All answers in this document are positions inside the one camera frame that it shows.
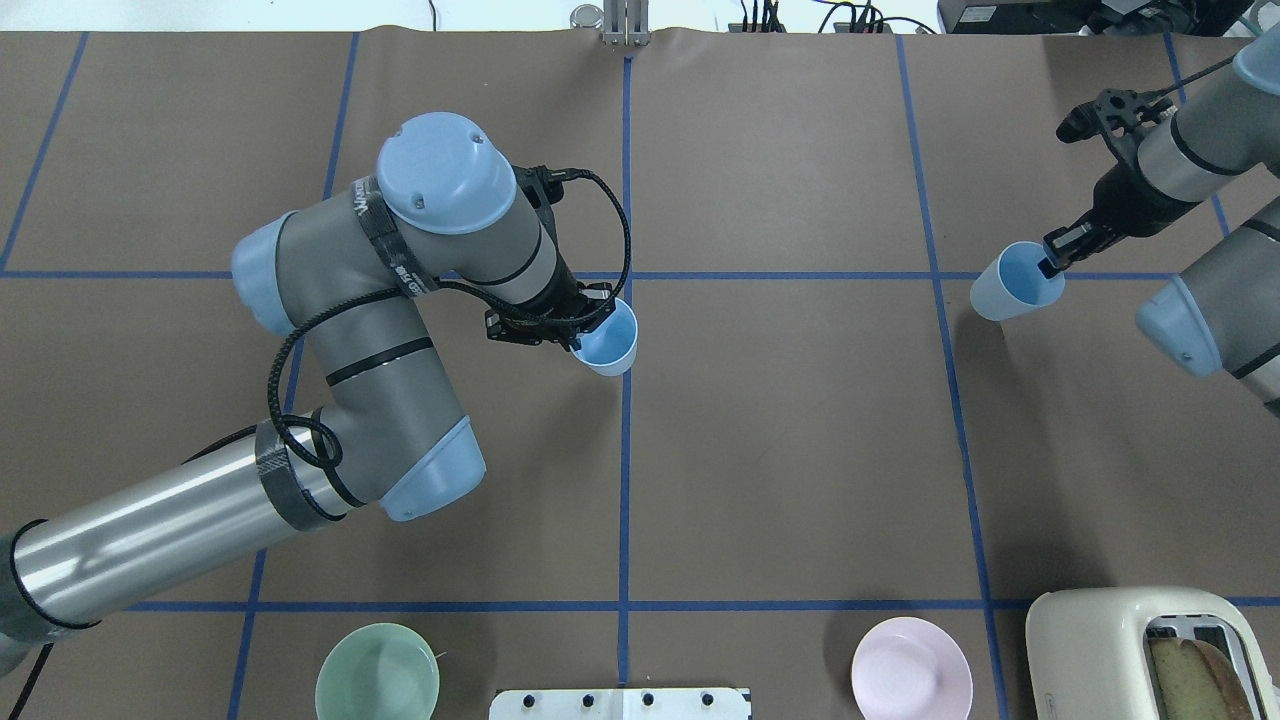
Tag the cream toaster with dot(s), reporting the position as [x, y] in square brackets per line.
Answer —
[1088, 654]

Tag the pink bowl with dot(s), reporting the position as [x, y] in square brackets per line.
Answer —
[910, 668]

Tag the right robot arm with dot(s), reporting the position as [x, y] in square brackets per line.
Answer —
[1221, 314]

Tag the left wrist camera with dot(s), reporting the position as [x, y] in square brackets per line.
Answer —
[543, 187]

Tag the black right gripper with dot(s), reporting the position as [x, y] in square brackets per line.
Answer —
[1125, 200]

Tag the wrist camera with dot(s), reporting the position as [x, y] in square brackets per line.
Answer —
[543, 187]
[1122, 118]

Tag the bread slice in toaster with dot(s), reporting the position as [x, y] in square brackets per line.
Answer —
[1195, 680]

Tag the grey metal clamp bracket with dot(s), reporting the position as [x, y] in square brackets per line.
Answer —
[619, 23]

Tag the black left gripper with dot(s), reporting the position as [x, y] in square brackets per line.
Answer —
[563, 298]

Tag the light blue cup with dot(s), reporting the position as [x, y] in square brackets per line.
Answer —
[1018, 282]
[611, 349]

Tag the black device at back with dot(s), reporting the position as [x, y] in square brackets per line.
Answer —
[1118, 18]

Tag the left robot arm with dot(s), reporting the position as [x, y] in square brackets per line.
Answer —
[360, 408]

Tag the green bowl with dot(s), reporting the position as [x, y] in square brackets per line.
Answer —
[379, 671]

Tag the brown table mat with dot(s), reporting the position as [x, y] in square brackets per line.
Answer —
[819, 433]

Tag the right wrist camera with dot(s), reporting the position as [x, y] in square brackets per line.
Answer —
[1122, 118]

